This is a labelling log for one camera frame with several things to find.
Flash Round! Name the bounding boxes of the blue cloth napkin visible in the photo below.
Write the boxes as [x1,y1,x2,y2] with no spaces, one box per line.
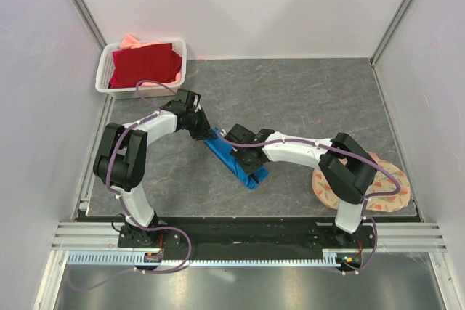
[203,128,269,189]

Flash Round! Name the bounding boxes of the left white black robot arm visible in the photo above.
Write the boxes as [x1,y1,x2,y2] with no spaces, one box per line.
[93,101,217,247]

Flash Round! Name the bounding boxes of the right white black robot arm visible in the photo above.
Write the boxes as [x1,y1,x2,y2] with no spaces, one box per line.
[225,128,376,248]

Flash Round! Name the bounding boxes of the red cloth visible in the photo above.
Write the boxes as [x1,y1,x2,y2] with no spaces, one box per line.
[109,43,182,89]

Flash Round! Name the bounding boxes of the pink cloth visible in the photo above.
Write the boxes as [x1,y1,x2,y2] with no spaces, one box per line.
[120,35,160,49]

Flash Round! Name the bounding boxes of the white plastic basket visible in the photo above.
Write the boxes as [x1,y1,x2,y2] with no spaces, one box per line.
[95,36,187,99]

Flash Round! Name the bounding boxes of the floral round pot holder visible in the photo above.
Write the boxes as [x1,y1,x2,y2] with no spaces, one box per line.
[312,152,411,213]

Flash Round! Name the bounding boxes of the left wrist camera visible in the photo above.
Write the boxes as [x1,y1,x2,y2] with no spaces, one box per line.
[174,89,201,112]

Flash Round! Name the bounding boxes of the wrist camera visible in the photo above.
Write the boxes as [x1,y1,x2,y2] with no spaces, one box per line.
[223,123,256,149]
[174,89,201,112]

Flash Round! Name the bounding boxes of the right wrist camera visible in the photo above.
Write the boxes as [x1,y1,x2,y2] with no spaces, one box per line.
[223,123,256,149]

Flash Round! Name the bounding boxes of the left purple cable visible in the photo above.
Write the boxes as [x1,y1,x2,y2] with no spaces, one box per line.
[67,80,193,291]

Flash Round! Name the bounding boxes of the purple cable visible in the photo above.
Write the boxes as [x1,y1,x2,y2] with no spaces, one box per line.
[67,80,193,291]
[219,129,403,274]

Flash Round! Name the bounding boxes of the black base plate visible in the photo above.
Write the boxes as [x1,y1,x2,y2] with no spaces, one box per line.
[118,217,375,249]

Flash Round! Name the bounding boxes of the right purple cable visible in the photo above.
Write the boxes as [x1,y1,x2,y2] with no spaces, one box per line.
[219,129,403,274]

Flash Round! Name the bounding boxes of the grey slotted cable duct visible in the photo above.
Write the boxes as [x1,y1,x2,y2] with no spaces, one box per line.
[67,251,359,268]

